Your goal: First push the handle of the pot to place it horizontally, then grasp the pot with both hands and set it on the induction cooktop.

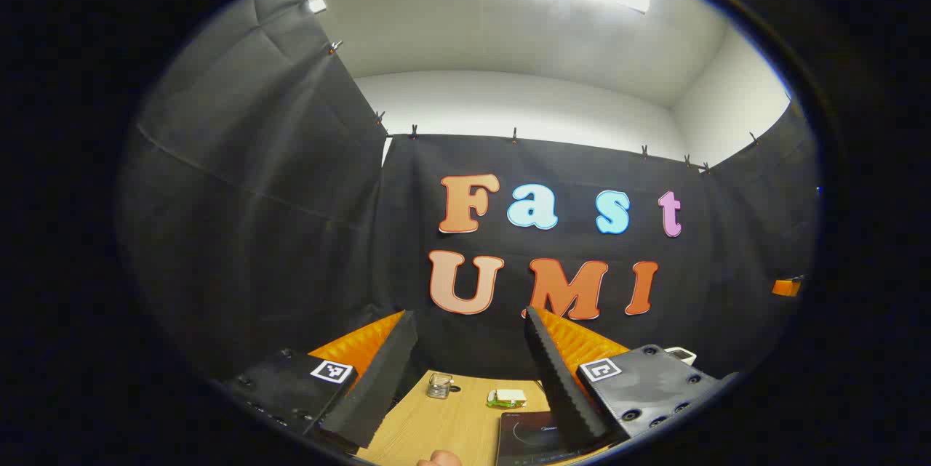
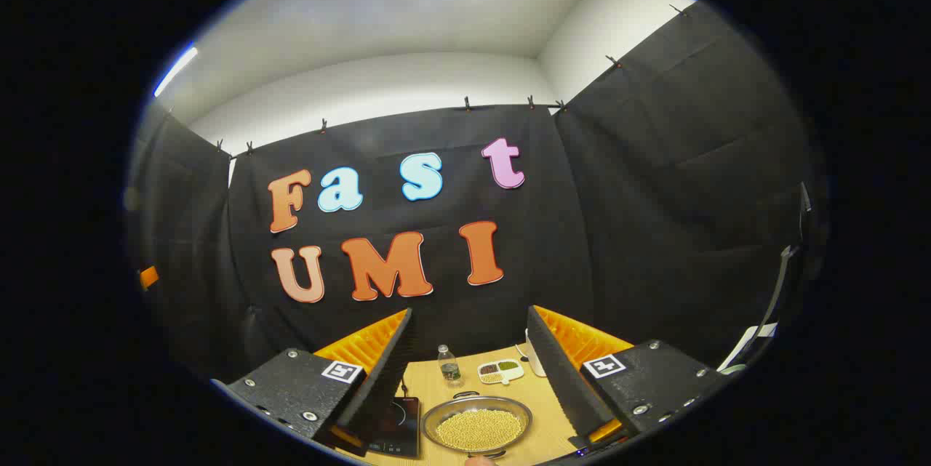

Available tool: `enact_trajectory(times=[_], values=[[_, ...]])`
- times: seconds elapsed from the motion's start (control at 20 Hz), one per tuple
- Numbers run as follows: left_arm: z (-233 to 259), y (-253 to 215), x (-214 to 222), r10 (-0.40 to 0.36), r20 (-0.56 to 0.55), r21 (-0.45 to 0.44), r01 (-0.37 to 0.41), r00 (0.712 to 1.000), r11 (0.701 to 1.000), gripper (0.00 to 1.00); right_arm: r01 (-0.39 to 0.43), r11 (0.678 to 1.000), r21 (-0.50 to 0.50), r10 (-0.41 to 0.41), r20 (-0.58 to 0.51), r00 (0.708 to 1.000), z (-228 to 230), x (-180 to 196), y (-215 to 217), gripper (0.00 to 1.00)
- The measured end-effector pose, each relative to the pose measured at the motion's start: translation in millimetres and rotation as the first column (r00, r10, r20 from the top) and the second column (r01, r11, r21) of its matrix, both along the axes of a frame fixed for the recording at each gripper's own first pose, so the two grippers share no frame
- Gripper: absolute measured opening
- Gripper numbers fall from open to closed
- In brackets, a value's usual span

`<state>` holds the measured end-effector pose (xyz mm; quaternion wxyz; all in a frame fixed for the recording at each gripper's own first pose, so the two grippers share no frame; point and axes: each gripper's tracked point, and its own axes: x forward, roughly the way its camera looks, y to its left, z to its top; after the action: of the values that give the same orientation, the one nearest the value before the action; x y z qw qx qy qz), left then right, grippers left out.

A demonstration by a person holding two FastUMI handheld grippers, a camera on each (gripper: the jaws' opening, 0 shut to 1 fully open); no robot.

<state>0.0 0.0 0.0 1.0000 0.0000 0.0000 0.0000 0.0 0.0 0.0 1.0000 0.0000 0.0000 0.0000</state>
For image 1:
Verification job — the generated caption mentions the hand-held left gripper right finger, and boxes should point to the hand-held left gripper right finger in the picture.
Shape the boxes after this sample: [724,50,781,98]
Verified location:
[524,305,722,457]

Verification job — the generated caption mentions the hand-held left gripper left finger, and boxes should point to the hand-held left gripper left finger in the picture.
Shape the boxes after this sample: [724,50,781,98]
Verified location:
[222,310,420,450]

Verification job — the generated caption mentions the black induction cooktop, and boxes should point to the black induction cooktop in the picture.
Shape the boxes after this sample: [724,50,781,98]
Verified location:
[497,411,583,466]

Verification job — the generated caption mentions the black backdrop cloth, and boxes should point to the black backdrop cloth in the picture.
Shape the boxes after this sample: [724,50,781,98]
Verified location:
[120,0,823,409]

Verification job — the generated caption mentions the row of small cloth clips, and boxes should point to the row of small cloth clips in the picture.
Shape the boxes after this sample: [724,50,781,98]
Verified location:
[327,41,761,172]

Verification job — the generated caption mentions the small wire basket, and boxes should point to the small wire basket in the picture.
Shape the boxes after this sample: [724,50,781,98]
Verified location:
[426,372,462,400]

